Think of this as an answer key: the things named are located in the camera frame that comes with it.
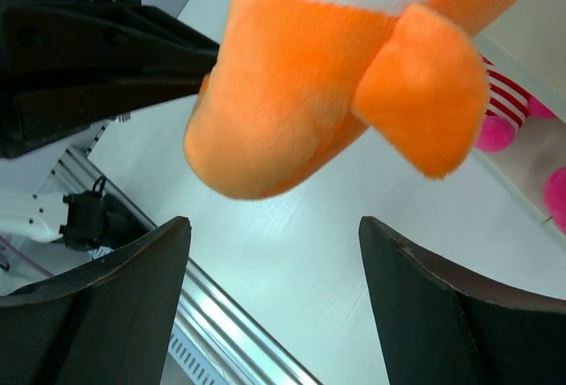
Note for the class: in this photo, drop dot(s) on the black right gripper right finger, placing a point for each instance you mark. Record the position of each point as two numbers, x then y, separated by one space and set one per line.
441 323

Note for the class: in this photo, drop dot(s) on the hot pink plush with glasses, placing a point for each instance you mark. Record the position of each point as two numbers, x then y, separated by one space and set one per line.
509 108

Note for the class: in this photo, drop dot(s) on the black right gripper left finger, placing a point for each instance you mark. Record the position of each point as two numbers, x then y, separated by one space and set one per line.
108 321

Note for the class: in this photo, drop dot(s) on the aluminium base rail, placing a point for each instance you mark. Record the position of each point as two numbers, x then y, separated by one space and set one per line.
216 342

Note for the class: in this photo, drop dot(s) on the orange shark plush purple fin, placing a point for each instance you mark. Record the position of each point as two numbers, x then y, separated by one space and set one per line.
297 81

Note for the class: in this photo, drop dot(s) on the beige three-tier shelf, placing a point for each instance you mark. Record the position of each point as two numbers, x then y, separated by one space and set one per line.
539 148

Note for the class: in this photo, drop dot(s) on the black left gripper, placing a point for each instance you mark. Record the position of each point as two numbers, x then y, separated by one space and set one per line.
40 36

